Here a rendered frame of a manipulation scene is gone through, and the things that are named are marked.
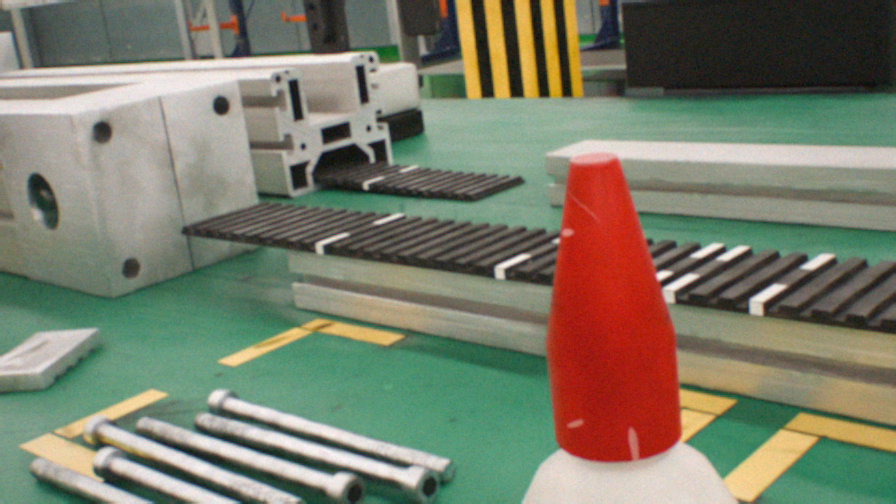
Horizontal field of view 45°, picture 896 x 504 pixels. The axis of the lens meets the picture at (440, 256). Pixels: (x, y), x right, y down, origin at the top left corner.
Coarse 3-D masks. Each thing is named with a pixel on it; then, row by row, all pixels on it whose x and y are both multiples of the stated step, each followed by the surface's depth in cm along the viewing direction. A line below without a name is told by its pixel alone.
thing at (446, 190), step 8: (472, 176) 70; (480, 176) 71; (488, 176) 70; (496, 176) 70; (448, 184) 69; (456, 184) 69; (464, 184) 68; (472, 184) 69; (432, 192) 68; (440, 192) 67; (448, 192) 67
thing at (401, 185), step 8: (416, 176) 72; (424, 176) 73; (432, 176) 72; (440, 176) 72; (392, 184) 71; (400, 184) 71; (408, 184) 70; (416, 184) 71; (392, 192) 70; (400, 192) 70
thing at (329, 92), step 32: (160, 64) 95; (192, 64) 90; (224, 64) 87; (256, 64) 84; (288, 64) 81; (320, 64) 79; (352, 64) 77; (0, 96) 99; (32, 96) 95; (64, 96) 91; (256, 96) 73; (288, 96) 73; (320, 96) 80; (352, 96) 77; (256, 128) 74; (288, 128) 73; (320, 128) 75; (352, 128) 77; (384, 128) 79; (256, 160) 75; (288, 160) 73; (352, 160) 80; (384, 160) 80; (288, 192) 74
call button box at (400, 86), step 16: (384, 64) 94; (400, 64) 93; (384, 80) 90; (400, 80) 91; (416, 80) 93; (384, 96) 90; (400, 96) 91; (416, 96) 93; (400, 112) 92; (416, 112) 93; (400, 128) 92; (416, 128) 93
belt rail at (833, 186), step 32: (640, 160) 57; (672, 160) 56; (704, 160) 54; (736, 160) 53; (768, 160) 52; (800, 160) 52; (832, 160) 51; (864, 160) 50; (640, 192) 58; (672, 192) 56; (704, 192) 56; (736, 192) 54; (768, 192) 53; (800, 192) 52; (832, 192) 51; (864, 192) 50; (800, 224) 52; (832, 224) 51; (864, 224) 50
